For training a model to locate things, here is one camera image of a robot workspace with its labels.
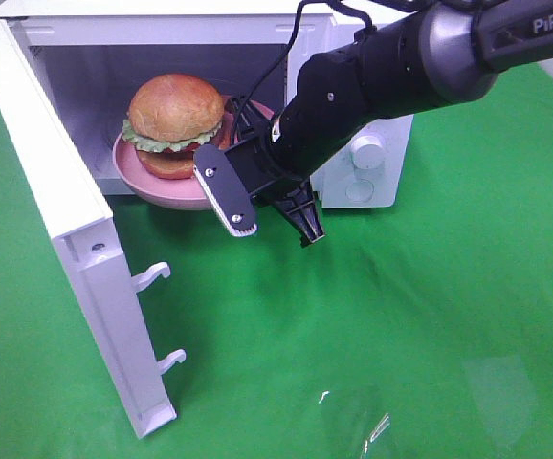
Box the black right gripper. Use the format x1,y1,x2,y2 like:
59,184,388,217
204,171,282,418
225,96,325,247

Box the round white door button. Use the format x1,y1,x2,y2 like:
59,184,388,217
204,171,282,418
344,180,374,203

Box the white dial knob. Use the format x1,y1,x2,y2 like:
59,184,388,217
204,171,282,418
350,135,387,170

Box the pink round plate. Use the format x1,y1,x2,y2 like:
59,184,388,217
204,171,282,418
112,94,276,212

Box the burger with lettuce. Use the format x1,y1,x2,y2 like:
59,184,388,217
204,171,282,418
122,74,233,180

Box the white microwave door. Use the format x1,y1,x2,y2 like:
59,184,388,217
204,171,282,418
0,19,186,438

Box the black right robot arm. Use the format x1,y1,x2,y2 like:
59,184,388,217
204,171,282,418
217,1,553,244

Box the green table cover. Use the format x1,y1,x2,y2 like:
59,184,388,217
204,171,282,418
0,66,553,458

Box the clear tape patch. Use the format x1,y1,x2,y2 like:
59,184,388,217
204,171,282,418
317,385,393,458

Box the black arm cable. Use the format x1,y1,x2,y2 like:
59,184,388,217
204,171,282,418
232,0,378,140

